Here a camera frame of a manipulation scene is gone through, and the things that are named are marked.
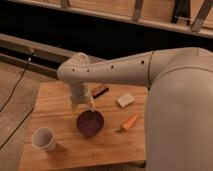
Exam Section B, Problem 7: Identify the white ceramic cup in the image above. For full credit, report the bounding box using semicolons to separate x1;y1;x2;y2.
31;127;56;152

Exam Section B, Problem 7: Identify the dark purple bowl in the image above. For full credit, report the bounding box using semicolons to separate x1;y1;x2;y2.
76;110;104;137

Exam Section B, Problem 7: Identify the black cable on left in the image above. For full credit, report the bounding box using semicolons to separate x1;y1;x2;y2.
0;49;36;150

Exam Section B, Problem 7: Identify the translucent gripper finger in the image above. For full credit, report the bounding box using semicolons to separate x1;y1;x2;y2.
71;103;77;112
88;101;95;112

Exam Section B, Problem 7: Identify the wooden board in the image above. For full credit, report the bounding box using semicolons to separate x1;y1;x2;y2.
18;81;147;171

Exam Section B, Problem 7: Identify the white sponge block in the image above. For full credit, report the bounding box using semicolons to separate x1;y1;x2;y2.
116;93;135;108

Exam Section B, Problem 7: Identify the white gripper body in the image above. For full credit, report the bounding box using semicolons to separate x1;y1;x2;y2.
69;83;92;104

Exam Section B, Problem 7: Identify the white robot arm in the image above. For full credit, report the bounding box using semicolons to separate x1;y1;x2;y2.
57;47;213;171

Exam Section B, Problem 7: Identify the orange carrot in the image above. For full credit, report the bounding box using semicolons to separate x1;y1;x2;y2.
121;114;139;131

